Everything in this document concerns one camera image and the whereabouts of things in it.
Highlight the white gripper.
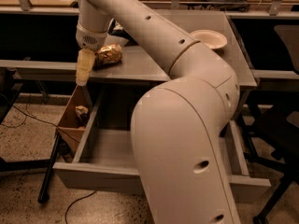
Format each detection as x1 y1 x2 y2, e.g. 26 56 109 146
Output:
76 23 107 86

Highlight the orange can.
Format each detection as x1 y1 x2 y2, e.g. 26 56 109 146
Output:
95 44 122 67

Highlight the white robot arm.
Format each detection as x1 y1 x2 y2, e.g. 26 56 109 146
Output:
83 0 241 224

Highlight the grey open top drawer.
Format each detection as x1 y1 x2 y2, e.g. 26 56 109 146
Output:
54 84 271 203

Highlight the crumpled paper in box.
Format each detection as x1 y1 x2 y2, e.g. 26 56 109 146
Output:
75 105 89 125

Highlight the cardboard box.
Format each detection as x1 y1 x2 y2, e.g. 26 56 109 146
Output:
57 86 93 153

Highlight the white bowl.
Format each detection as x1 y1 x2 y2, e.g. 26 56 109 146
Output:
191 30 227 50

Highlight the grey cabinet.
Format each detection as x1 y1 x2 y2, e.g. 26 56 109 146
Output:
75 8 258 119

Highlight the black table leg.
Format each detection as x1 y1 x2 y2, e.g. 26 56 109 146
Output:
37 134 60 203

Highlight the black office chair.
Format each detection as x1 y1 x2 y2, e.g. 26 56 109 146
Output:
237 25 299 224

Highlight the black floor cable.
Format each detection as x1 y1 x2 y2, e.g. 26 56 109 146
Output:
0 93 97 224

